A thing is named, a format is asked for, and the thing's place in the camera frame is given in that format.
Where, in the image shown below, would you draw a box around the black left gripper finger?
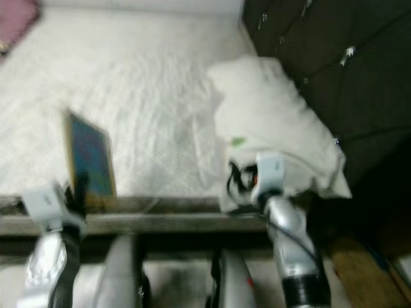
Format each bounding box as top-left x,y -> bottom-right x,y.
73,172 -> 91,208

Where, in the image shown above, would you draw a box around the colourful yellow-edged book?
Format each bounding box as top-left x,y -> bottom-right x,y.
62,108 -> 118,213

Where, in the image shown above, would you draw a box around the white pillow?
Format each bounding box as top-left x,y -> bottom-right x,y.
206,54 -> 353,214

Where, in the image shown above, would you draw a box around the grey robot left leg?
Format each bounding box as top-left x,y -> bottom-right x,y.
92,234 -> 146,308

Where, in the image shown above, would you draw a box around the grey robot leg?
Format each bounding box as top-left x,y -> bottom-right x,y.
92,234 -> 146,308
208,248 -> 261,308

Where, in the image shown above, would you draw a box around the white dotted mattress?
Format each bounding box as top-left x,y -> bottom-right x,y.
0,6 -> 272,235

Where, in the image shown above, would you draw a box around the grey robot right leg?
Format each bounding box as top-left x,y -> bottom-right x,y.
208,248 -> 261,308

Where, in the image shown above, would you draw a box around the dark tufted headboard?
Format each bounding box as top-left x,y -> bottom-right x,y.
240,0 -> 411,214

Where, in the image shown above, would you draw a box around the pink cartoon blanket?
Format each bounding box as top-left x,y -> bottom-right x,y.
0,0 -> 43,56

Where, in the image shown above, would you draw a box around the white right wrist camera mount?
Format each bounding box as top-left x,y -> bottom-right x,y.
256,151 -> 287,194

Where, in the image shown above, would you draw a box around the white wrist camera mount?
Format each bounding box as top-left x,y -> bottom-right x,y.
22,184 -> 69,229
256,151 -> 287,194

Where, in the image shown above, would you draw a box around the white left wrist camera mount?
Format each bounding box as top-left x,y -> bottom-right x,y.
22,184 -> 69,229

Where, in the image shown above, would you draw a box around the dark bed frame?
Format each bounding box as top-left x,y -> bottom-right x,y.
0,215 -> 360,257

